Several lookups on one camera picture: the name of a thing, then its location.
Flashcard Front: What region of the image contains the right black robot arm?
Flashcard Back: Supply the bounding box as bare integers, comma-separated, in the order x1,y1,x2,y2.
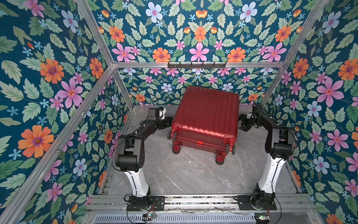
239,105,296,199

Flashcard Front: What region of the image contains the aluminium cage frame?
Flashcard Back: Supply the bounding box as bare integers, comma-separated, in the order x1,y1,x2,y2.
1,1,309,224

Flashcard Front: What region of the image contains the white slotted cable duct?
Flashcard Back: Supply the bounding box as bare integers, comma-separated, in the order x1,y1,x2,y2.
94,213,256,224

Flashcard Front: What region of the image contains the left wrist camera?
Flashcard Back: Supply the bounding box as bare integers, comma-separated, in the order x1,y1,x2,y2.
146,106,166,121

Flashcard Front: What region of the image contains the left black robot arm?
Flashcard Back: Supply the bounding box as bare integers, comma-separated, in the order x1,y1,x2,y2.
112,106,173,198

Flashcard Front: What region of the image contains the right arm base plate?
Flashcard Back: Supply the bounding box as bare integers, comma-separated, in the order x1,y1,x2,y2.
235,195,277,211

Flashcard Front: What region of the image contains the red hard-shell suitcase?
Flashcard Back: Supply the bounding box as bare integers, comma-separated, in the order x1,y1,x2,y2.
169,86,240,165

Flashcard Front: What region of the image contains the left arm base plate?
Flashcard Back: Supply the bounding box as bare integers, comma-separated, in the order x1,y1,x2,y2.
128,196,166,211

